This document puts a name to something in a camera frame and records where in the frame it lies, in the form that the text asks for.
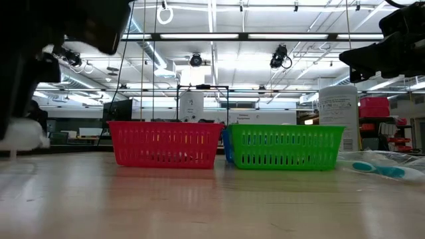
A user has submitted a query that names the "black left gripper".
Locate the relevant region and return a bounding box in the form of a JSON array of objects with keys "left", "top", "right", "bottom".
[{"left": 0, "top": 29, "right": 64, "bottom": 140}]

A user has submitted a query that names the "white wipes canister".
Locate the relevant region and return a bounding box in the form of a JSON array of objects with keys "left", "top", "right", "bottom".
[{"left": 318, "top": 85, "right": 361, "bottom": 153}]

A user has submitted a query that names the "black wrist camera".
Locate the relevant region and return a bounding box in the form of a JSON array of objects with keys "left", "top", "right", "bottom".
[
  {"left": 64, "top": 0, "right": 133, "bottom": 56},
  {"left": 378, "top": 0, "right": 425, "bottom": 38}
]

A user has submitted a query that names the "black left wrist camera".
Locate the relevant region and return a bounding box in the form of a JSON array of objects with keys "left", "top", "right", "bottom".
[{"left": 64, "top": 0, "right": 133, "bottom": 56}]

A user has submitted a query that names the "black computer monitor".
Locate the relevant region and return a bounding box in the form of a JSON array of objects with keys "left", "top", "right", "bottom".
[{"left": 102, "top": 98, "right": 133, "bottom": 122}]

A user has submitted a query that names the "thin hanging cable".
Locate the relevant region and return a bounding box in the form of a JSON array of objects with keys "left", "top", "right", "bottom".
[{"left": 345, "top": 0, "right": 352, "bottom": 49}]

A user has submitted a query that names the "white wall device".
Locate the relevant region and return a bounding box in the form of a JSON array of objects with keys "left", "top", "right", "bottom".
[{"left": 179, "top": 91, "right": 205, "bottom": 123}]

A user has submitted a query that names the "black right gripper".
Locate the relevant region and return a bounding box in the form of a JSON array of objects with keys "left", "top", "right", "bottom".
[{"left": 339, "top": 33, "right": 425, "bottom": 83}]

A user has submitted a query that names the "green plastic basket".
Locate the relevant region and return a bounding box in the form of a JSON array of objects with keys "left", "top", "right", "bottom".
[{"left": 227, "top": 123, "right": 346, "bottom": 172}]

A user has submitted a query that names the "person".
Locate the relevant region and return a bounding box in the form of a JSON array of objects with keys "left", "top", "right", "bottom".
[{"left": 28, "top": 99, "right": 49, "bottom": 133}]

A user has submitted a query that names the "red plastic basket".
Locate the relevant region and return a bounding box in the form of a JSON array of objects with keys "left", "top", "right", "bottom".
[{"left": 106, "top": 120, "right": 225, "bottom": 170}]

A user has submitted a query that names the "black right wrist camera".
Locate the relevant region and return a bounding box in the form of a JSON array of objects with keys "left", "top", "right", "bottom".
[{"left": 378, "top": 0, "right": 425, "bottom": 38}]

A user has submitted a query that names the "black ceiling light rail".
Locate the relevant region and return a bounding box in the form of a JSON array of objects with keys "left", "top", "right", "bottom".
[{"left": 121, "top": 32, "right": 386, "bottom": 42}]

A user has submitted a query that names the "white hanging ring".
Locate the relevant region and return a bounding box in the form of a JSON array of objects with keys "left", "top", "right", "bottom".
[{"left": 156, "top": 0, "right": 175, "bottom": 26}]

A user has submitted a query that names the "round black ceiling camera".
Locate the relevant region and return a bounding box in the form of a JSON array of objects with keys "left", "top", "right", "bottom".
[{"left": 189, "top": 52, "right": 203, "bottom": 68}]

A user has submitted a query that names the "blue toothbrush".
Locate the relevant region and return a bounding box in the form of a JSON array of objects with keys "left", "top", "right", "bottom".
[{"left": 337, "top": 159, "right": 425, "bottom": 183}]

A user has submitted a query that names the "red storage bin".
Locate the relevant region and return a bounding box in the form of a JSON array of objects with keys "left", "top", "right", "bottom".
[{"left": 358, "top": 96, "right": 391, "bottom": 118}]

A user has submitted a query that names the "blue plastic basket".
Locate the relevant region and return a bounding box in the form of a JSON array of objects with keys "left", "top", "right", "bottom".
[{"left": 221, "top": 128, "right": 235, "bottom": 164}]

